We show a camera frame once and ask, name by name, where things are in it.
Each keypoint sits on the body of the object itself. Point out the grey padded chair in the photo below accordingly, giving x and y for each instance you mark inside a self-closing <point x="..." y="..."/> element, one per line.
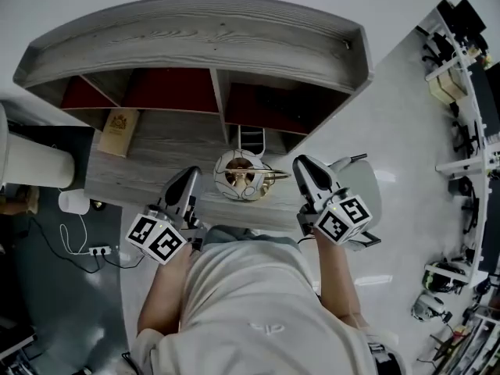
<point x="369" y="186"/>

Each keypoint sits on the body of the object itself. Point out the large black monitor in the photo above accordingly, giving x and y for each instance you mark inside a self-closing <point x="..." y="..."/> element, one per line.
<point x="486" y="96"/>

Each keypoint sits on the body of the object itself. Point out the cardboard box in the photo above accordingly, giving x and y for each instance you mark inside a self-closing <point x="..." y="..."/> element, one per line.
<point x="449" y="86"/>

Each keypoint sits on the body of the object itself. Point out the white round cylinder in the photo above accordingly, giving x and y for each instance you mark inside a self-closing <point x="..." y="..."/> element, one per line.
<point x="73" y="202"/>

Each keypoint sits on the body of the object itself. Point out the person's right forearm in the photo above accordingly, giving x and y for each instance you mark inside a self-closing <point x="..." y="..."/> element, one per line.
<point x="336" y="279"/>

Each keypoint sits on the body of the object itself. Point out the grey white headset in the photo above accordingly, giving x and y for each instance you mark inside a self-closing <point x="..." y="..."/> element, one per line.
<point x="427" y="307"/>

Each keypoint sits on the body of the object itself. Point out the white power strip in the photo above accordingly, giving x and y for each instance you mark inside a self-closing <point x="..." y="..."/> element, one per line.
<point x="101" y="250"/>

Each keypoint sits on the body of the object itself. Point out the tan hardcover book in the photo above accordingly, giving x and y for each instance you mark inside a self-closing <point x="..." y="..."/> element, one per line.
<point x="117" y="135"/>

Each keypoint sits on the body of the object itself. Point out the dark green rug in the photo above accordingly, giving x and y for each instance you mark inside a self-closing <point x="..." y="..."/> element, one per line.
<point x="70" y="307"/>

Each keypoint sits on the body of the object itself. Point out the person's white shirt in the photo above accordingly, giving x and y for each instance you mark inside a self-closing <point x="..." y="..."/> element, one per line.
<point x="254" y="311"/>

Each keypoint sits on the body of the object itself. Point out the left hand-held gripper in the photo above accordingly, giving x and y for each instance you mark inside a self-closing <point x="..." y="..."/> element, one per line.
<point x="164" y="244"/>

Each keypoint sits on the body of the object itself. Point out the person's light trousers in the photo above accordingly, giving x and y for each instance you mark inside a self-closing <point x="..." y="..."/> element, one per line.
<point x="250" y="236"/>

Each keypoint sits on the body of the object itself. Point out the grey wooden desk with shelves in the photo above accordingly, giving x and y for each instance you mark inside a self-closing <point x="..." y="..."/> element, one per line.
<point x="168" y="147"/>

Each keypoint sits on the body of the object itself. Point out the white pen holder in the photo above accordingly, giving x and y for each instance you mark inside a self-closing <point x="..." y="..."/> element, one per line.
<point x="250" y="139"/>

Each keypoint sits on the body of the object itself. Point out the black office chair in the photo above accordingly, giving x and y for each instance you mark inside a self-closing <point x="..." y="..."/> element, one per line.
<point x="465" y="135"/>
<point x="470" y="209"/>
<point x="439" y="47"/>

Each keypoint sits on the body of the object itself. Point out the white storage shelf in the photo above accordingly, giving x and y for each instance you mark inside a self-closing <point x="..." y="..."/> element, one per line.
<point x="482" y="342"/>

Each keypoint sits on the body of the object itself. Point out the white ribbed pedestal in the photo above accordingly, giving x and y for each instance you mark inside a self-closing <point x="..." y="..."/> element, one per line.
<point x="35" y="162"/>

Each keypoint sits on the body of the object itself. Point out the red shelf liner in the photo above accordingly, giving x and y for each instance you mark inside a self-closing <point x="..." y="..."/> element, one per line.
<point x="84" y="94"/>
<point x="242" y="108"/>
<point x="172" y="90"/>

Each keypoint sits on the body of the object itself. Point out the person's left forearm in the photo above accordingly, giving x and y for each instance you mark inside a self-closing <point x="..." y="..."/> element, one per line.
<point x="164" y="291"/>

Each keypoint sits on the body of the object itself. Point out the black green headset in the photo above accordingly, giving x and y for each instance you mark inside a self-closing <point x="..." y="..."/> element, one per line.
<point x="441" y="277"/>

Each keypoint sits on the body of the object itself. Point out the black waist pack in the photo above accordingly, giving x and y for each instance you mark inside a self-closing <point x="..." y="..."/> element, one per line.
<point x="384" y="361"/>

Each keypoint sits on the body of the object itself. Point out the small black monitor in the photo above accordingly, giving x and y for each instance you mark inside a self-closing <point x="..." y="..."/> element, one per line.
<point x="470" y="16"/>

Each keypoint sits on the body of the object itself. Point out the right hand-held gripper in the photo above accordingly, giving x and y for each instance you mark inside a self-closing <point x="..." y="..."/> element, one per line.
<point x="340" y="225"/>

